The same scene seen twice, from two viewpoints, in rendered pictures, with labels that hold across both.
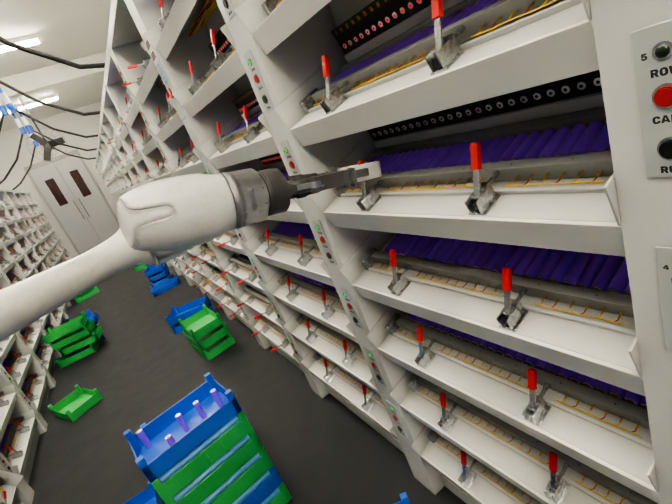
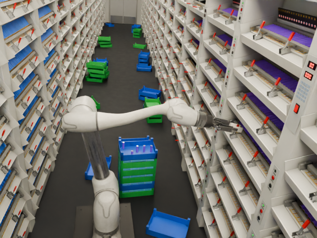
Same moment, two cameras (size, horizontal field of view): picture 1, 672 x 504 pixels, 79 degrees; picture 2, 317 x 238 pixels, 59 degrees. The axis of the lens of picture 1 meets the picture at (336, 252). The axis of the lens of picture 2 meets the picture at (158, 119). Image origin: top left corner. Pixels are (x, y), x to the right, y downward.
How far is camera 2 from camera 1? 97 cm
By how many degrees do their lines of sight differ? 18
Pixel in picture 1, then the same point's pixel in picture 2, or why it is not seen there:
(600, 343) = (252, 211)
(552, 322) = (249, 200)
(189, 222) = (183, 122)
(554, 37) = (269, 152)
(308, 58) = not seen: hidden behind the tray
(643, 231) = (262, 194)
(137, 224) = (172, 116)
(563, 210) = (259, 180)
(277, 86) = (231, 84)
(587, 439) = (240, 231)
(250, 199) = (200, 123)
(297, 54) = not seen: hidden behind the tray
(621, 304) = not seen: hidden behind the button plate
